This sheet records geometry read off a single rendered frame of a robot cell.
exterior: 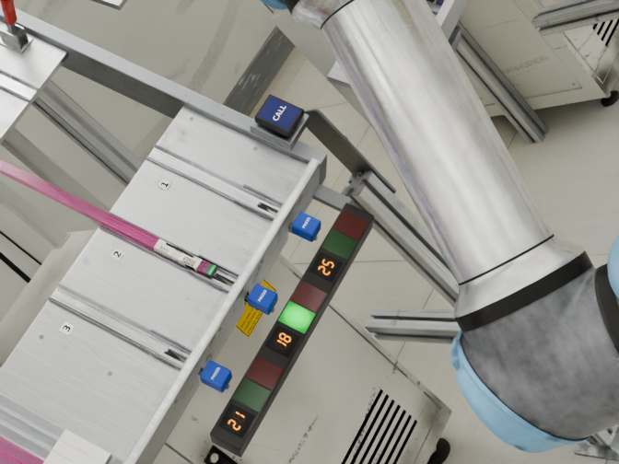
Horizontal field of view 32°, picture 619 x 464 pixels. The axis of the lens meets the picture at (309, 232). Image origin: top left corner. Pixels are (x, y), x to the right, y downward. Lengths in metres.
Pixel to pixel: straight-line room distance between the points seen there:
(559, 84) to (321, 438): 0.96
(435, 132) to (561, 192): 1.46
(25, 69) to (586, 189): 1.20
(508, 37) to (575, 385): 1.53
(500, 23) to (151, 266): 1.16
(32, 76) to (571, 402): 0.91
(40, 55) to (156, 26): 2.08
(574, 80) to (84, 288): 1.30
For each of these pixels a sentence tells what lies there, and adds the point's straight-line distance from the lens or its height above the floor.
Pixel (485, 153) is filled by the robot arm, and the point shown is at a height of 0.87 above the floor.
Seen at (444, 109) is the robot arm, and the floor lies 0.91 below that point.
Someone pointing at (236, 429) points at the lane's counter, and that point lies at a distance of 1.27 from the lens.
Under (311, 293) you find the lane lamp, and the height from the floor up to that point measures 0.65.
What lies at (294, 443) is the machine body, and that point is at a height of 0.33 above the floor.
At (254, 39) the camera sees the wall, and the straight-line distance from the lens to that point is 3.78.
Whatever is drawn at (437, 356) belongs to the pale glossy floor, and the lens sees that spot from 2.20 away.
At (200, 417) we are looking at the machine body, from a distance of 1.66.
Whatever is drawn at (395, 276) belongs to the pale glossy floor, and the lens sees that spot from 2.47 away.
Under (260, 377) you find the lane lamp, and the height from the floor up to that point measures 0.66.
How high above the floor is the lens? 1.30
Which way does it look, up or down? 27 degrees down
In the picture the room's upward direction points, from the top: 46 degrees counter-clockwise
